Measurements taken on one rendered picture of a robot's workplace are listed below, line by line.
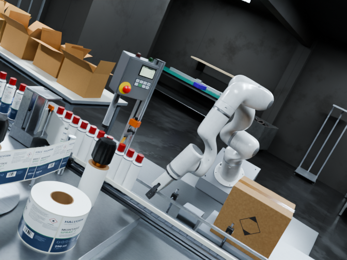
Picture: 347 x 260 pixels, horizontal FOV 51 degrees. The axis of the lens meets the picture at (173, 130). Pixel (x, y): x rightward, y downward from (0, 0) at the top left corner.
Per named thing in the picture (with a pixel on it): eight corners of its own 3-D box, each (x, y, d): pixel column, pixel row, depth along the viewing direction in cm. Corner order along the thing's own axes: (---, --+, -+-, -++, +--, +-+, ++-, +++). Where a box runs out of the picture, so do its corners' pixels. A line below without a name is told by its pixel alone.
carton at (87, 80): (43, 78, 330) (57, 39, 321) (78, 81, 377) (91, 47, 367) (77, 99, 317) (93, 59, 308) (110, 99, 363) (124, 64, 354)
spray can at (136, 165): (117, 190, 173) (133, 153, 168) (122, 188, 178) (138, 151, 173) (126, 196, 172) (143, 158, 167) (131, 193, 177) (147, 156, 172)
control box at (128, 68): (108, 86, 178) (122, 49, 173) (137, 95, 188) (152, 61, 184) (115, 94, 170) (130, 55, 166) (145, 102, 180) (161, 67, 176)
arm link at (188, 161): (183, 167, 170) (169, 158, 165) (203, 149, 165) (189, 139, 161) (187, 179, 163) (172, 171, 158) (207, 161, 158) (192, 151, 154)
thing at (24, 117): (8, 134, 178) (24, 86, 172) (28, 131, 190) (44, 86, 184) (29, 148, 174) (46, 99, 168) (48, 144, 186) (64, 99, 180)
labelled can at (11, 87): (-5, 111, 198) (6, 76, 192) (2, 110, 202) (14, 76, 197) (2, 115, 196) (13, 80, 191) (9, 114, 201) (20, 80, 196)
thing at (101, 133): (80, 166, 180) (95, 129, 175) (86, 164, 185) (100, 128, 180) (88, 171, 179) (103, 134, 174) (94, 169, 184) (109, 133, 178)
